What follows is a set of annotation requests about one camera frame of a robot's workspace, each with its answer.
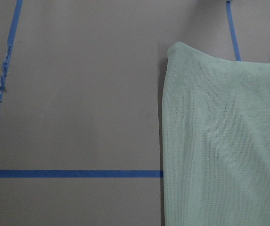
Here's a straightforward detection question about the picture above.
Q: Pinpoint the olive green long-sleeve shirt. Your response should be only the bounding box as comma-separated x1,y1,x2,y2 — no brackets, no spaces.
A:
162,42,270,226

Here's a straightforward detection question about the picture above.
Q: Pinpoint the blue tape line lengthwise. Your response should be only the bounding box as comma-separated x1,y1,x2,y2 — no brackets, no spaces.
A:
0,0,23,104

